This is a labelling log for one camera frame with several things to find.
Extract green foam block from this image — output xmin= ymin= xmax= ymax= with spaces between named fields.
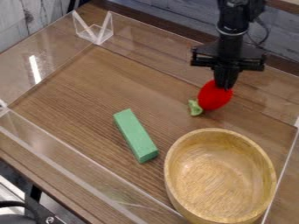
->
xmin=114 ymin=108 xmax=159 ymax=164

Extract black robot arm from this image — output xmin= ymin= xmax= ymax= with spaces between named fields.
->
xmin=191 ymin=0 xmax=267 ymax=90

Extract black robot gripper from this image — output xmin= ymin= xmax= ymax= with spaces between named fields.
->
xmin=191 ymin=31 xmax=267 ymax=89

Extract clear acrylic tray walls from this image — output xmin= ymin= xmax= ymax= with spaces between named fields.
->
xmin=0 ymin=12 xmax=299 ymax=224

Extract red plush strawberry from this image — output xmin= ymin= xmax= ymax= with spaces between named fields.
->
xmin=189 ymin=80 xmax=234 ymax=116

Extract black cable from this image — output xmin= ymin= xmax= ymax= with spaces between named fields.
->
xmin=0 ymin=200 xmax=30 ymax=224

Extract clear acrylic corner bracket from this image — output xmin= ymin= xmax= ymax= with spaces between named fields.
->
xmin=71 ymin=11 xmax=114 ymax=46

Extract wooden bowl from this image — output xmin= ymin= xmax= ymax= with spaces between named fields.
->
xmin=163 ymin=128 xmax=277 ymax=224

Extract black table leg bracket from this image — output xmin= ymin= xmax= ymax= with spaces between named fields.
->
xmin=24 ymin=185 xmax=67 ymax=224

